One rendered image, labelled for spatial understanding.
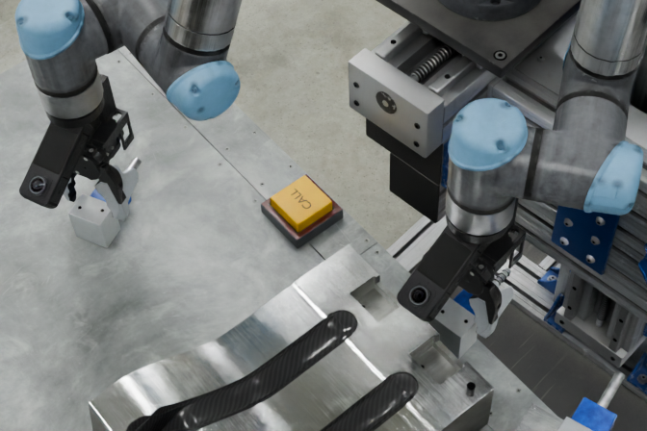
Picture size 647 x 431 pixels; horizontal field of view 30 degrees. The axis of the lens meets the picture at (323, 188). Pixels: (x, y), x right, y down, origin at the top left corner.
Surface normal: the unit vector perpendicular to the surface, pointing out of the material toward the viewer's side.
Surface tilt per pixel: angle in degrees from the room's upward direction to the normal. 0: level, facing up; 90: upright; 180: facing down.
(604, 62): 90
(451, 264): 28
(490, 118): 0
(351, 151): 0
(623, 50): 91
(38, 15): 1
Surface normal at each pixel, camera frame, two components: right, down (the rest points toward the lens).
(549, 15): -0.04, -0.60
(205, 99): 0.57, 0.65
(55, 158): -0.26, -0.20
